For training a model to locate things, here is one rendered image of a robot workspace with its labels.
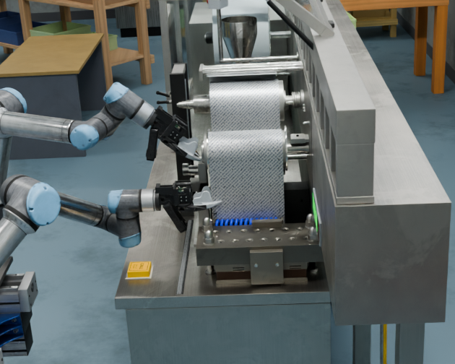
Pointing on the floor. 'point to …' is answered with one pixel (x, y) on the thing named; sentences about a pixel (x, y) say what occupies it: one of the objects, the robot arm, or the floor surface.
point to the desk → (55, 85)
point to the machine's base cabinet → (231, 334)
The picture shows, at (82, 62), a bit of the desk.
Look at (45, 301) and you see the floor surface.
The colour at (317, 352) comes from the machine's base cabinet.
